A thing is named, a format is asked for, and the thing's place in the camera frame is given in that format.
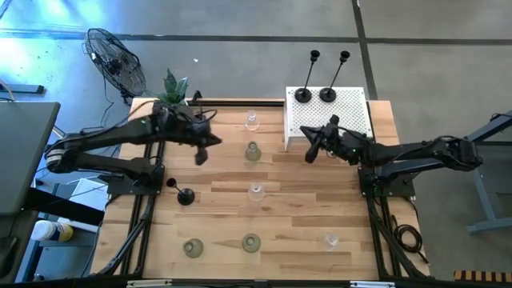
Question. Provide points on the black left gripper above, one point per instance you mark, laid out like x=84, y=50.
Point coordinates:
x=184, y=126

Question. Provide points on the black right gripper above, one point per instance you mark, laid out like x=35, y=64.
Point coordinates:
x=340, y=144

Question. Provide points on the tall black candlestick holder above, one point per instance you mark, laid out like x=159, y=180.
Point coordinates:
x=186, y=197
x=303, y=95
x=328, y=95

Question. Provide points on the clear ribbed glass candle holder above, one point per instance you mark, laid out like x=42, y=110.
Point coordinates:
x=256, y=193
x=329, y=241
x=252, y=121

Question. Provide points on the green ribbed glass candle holder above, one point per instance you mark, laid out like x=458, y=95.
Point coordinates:
x=253, y=153
x=251, y=242
x=193, y=248

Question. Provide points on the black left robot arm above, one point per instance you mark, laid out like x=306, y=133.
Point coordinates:
x=112, y=134

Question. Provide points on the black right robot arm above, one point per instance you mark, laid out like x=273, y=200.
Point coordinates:
x=400, y=154

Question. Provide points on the white perforated metal riser shelf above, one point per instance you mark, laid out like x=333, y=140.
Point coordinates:
x=348, y=108

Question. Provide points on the green plant in white pot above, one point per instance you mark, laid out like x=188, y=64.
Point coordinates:
x=172, y=86

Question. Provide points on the black floor fan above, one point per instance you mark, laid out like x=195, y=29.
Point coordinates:
x=116, y=64

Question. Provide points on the white paper sheet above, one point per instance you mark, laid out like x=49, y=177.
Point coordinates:
x=90, y=194

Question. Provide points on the black beam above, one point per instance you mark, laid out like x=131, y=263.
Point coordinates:
x=64, y=206

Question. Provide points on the white bottle yellow label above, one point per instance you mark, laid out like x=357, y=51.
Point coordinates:
x=48, y=230

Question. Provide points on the grey table top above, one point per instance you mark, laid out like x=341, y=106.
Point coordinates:
x=24, y=152

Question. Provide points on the dark flat floor bar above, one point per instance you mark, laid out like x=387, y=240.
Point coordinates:
x=24, y=89

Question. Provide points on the black orange striped bar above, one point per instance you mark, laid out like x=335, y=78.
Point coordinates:
x=480, y=276

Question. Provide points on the black arched bracket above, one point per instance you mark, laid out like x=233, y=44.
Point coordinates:
x=196, y=97

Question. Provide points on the silver frame bracket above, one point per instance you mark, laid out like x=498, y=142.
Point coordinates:
x=148, y=283
x=372, y=284

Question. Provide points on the blue-grey bench frame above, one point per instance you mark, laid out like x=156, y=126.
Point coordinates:
x=482, y=196

